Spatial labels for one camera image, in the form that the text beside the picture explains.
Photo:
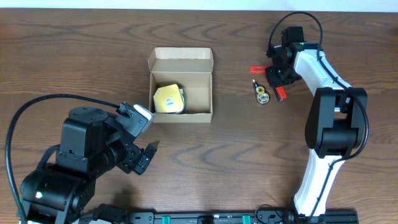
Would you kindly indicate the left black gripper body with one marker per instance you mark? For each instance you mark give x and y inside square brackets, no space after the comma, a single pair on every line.
[137,156]

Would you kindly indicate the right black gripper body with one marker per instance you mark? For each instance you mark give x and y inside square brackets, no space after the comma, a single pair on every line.
[274,74]

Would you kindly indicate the yellow tape measure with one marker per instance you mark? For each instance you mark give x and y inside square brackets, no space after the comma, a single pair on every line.
[168,99]

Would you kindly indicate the green tape roll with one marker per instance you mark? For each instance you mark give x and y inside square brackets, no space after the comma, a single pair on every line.
[184,101]

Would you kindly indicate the brown cardboard box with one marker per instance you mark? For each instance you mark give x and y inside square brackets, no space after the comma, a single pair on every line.
[190,68]

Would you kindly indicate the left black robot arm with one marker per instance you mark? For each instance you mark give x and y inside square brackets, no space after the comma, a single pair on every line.
[93,142]

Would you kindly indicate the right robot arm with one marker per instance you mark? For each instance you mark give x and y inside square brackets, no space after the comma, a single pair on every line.
[335,123]

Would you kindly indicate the long orange utility knife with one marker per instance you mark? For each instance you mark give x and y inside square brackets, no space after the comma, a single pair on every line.
[258,69]

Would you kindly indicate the black correction tape dispenser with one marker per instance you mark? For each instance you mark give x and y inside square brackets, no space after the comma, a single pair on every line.
[260,92]

